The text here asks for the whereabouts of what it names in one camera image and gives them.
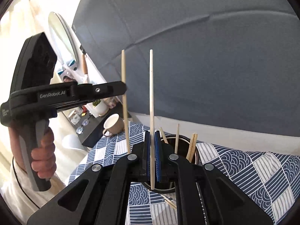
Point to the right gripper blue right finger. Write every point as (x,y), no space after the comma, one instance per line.
(160,153)

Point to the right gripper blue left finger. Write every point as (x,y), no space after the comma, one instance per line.
(145,156)

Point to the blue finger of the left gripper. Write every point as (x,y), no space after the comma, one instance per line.
(88,93)

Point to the wooden chopstick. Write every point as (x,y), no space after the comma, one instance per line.
(190,147)
(152,121)
(163,135)
(169,202)
(176,140)
(193,147)
(125,110)

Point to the white sleeve forearm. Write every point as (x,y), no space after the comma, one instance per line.
(22,200)

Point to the person's left hand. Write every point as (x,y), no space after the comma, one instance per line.
(44,159)

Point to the white pot with green plant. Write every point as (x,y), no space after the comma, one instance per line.
(99,108)

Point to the pink candle jar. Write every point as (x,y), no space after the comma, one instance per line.
(111,102)

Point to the black cylindrical utensil holder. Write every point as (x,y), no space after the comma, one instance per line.
(179,168)

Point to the black side shelf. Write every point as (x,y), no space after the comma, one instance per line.
(88,130)

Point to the beige ceramic mug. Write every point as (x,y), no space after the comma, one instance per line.
(113,125)

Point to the wooden hairbrush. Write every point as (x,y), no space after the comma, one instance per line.
(84,64)

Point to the grey fabric backdrop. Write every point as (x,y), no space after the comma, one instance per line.
(225,63)

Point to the blue white patterned tablecloth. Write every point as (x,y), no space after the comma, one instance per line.
(228,186)

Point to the round wall mirror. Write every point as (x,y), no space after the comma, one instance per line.
(62,41)

